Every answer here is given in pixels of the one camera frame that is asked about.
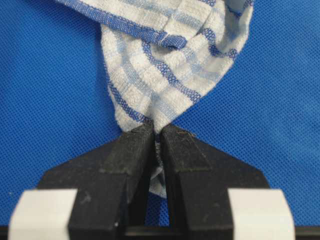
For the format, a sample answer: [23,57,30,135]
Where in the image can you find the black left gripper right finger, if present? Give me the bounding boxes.
[160,124,296,240]

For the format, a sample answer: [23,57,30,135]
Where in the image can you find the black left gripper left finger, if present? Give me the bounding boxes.
[7,121,156,240]

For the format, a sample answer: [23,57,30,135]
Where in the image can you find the white blue striped towel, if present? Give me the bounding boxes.
[53,0,255,200]

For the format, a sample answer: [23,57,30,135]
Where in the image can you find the blue table cloth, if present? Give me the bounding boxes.
[0,0,320,226]

